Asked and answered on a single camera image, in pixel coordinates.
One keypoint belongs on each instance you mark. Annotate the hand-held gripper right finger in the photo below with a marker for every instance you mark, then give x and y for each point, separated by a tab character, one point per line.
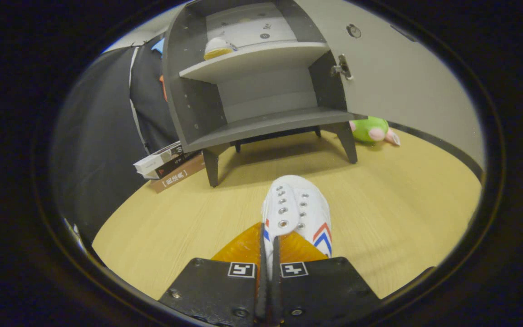
276	295

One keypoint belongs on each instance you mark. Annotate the white shoe red blue stripes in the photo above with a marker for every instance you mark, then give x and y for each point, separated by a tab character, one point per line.
298	204

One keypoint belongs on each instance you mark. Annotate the black book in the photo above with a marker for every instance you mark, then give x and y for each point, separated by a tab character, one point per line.
173	167

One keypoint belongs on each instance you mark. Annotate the black backdrop cloth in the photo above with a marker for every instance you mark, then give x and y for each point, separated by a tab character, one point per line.
98	159

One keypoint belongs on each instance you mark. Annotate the green pink plush toy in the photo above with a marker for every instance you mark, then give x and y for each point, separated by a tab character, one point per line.
368	129

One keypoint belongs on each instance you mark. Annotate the white shoe yellow sole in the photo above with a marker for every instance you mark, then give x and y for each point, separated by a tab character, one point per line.
218	47

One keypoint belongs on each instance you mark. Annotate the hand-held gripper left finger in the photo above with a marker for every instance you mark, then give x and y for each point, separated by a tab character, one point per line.
262	290

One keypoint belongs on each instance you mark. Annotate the brown book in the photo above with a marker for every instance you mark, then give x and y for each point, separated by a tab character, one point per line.
180	177

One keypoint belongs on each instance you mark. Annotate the grey shoe cabinet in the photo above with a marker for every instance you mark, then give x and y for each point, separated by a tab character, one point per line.
198	109

